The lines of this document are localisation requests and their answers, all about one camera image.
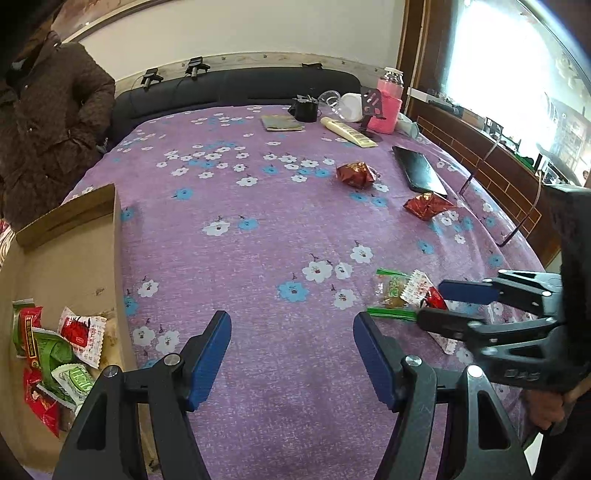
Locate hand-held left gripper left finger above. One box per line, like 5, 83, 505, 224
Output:
52, 310, 232, 480

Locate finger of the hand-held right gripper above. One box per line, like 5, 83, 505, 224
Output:
438, 270, 561, 319
417, 307, 561, 361

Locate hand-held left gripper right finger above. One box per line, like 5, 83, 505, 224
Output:
353, 311, 532, 480

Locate white snack packet red print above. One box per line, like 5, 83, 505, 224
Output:
58, 306, 108, 370
402, 270, 458, 355

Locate white snack packet green label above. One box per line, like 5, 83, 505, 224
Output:
51, 363, 100, 407

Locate brown cardboard box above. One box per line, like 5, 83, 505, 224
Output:
0, 184, 160, 476

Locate plain red snack packet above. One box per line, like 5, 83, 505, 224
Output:
23, 367, 63, 437

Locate red snack packet gold label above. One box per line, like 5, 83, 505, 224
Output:
18, 307, 44, 370

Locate person's right hand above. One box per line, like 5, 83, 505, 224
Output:
529, 385, 591, 435

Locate clear snack packet green edges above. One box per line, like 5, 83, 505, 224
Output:
367, 268, 419, 321

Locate dark red pyramid snack packet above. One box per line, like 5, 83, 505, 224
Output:
403, 193, 455, 222
335, 161, 377, 190

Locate purple floral tablecloth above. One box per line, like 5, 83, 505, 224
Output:
60, 104, 561, 480

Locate black smartphone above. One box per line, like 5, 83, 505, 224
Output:
392, 145, 448, 195

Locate mint green cup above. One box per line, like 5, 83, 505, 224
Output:
397, 113, 421, 139

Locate pink bottle with knit sleeve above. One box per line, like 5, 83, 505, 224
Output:
375, 67, 407, 136

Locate cream squeeze tube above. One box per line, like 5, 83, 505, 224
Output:
320, 116, 378, 149

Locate black phone stand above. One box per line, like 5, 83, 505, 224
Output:
360, 87, 384, 143

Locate white plastic jar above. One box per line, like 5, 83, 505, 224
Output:
339, 92, 365, 123

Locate bright window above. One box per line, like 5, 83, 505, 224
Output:
443, 0, 591, 153

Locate clear glass cup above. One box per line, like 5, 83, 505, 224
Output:
318, 90, 345, 114

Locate black mug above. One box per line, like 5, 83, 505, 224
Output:
288, 92, 321, 123

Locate olive booklet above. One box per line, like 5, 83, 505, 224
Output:
261, 114, 303, 132

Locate black sofa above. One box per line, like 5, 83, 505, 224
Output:
106, 68, 362, 148

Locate brown wooden window frame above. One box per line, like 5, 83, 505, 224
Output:
396, 0, 561, 268

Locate framed wall picture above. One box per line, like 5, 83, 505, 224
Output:
55, 0, 185, 47

